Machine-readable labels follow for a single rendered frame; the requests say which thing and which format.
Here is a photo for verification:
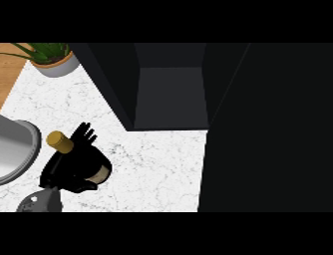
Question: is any green plant in grey pot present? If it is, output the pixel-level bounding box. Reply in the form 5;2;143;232
0;42;82;79

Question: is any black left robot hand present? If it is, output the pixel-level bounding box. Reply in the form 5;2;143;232
38;122;113;194

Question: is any dark grey cabinet door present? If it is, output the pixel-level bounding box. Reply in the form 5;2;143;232
195;42;333;213

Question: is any dark grey cabinet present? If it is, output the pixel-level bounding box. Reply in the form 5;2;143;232
68;42;251;132

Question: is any black wine bottle gold cap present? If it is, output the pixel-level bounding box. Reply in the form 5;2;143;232
44;129;113;185

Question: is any grey round metal pot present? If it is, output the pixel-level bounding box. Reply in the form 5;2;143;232
0;103;42;187

